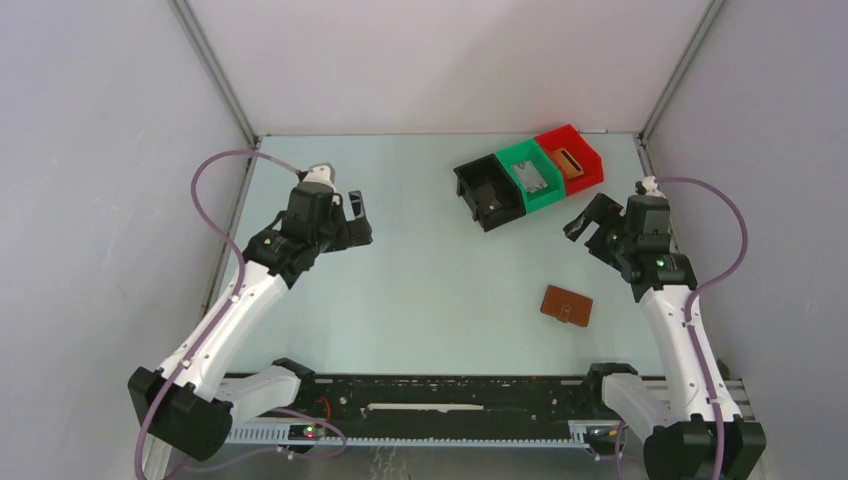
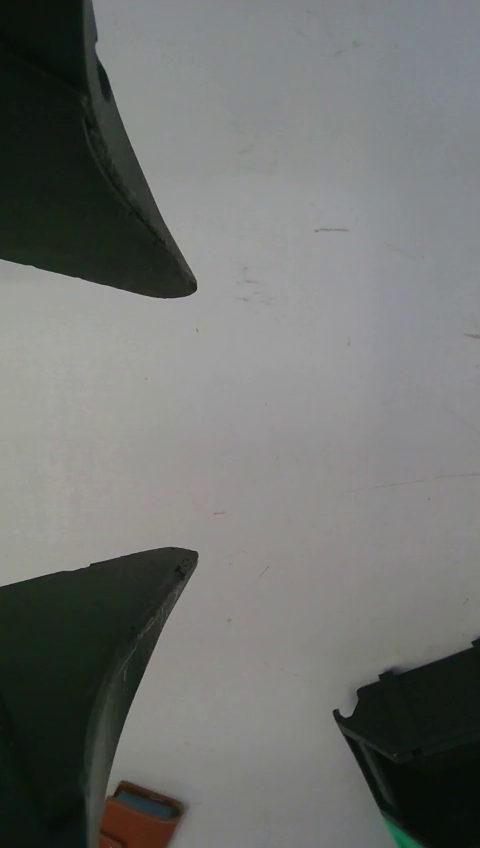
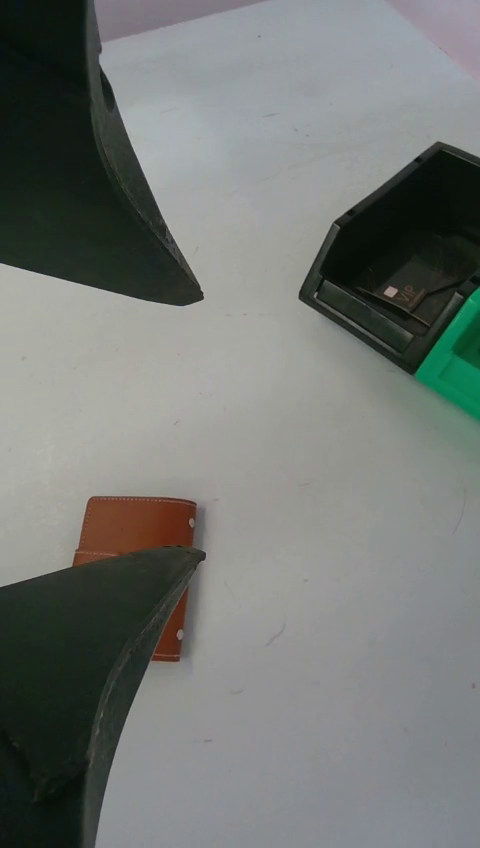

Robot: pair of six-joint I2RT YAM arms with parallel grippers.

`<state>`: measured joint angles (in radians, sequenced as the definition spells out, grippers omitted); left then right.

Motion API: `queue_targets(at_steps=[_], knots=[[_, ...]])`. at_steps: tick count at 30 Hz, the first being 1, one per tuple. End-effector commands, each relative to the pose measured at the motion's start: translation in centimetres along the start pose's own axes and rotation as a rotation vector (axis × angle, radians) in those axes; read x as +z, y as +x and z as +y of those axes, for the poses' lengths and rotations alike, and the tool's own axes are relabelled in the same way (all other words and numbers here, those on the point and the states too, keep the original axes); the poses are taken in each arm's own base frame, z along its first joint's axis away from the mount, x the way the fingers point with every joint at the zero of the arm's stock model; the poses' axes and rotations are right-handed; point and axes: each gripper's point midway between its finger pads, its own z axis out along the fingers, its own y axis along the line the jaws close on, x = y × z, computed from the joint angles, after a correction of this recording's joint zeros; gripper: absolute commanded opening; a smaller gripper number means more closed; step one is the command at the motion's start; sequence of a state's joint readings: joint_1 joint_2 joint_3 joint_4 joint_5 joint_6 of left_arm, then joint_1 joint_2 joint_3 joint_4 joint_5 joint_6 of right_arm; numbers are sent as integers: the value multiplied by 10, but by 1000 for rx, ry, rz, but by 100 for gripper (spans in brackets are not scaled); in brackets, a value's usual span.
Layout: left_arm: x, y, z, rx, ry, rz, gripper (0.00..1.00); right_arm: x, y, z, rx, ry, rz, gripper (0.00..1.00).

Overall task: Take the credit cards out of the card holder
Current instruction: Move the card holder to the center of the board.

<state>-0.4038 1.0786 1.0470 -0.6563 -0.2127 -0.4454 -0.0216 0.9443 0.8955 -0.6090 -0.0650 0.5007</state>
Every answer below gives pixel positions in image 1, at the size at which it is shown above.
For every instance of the brown leather card holder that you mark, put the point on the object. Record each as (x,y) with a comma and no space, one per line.
(566,306)

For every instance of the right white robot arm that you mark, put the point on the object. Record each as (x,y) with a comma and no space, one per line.
(700,432)

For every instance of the white cable duct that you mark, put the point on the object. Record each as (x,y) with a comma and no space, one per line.
(273,434)

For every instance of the black plastic bin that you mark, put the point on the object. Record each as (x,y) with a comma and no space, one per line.
(488,169)

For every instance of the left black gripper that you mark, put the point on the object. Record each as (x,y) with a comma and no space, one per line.
(356,233)

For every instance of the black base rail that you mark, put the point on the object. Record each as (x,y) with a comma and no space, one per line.
(479,407)

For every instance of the green plastic bin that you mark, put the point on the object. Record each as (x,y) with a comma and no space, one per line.
(528,150)

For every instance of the red plastic bin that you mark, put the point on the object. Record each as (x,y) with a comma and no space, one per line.
(568,137)

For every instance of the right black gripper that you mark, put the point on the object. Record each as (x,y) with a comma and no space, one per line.
(601,207)

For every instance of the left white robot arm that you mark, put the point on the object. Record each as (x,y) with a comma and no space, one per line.
(187,401)

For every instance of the dark card in black bin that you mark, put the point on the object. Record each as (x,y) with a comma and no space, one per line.
(487,199)

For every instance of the silver card in green bin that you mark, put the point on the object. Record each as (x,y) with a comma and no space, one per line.
(529,177)

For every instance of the gold card in red bin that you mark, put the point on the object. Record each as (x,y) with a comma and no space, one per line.
(567,163)

